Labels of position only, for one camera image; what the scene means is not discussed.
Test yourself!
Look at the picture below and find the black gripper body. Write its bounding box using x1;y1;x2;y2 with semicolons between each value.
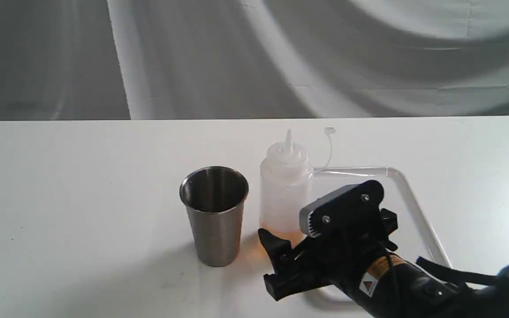
296;208;402;305

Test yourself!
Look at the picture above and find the stainless steel cup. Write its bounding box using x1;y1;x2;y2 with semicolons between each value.
179;166;249;267

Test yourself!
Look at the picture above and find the translucent squeeze bottle amber liquid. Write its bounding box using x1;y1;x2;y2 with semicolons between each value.
259;127;337;249

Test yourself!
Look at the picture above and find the grey fabric backdrop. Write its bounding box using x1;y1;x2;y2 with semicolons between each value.
0;0;509;121

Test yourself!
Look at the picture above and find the white plastic tray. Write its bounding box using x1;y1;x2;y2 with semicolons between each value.
304;167;454;305

